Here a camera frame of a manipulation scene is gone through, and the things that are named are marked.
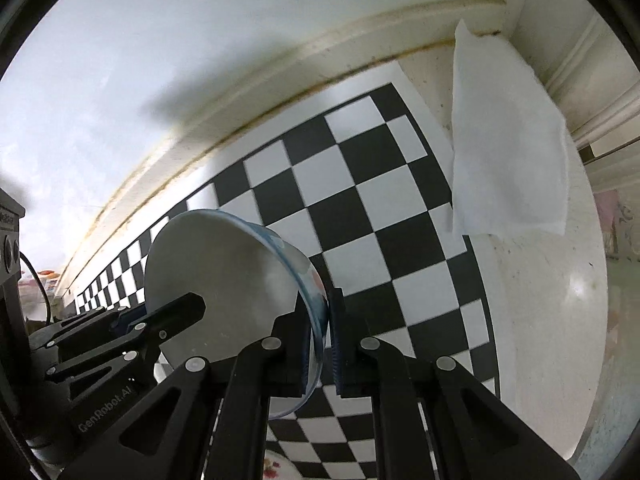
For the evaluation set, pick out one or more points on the blue patterned white bowl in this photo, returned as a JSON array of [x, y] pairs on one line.
[[225, 280]]

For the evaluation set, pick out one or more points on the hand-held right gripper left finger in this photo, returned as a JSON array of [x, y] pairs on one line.
[[240, 410]]

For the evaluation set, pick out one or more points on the floral white plate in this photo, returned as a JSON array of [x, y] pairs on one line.
[[280, 462]]

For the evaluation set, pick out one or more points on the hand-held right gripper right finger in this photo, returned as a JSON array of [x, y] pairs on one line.
[[336, 345]]

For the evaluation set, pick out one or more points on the black white checkered tablecloth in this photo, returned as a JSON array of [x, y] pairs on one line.
[[380, 210]]

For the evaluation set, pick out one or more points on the white tissue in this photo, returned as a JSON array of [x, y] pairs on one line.
[[505, 140]]

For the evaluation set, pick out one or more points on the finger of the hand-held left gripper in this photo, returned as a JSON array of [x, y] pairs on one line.
[[170, 312], [131, 320]]

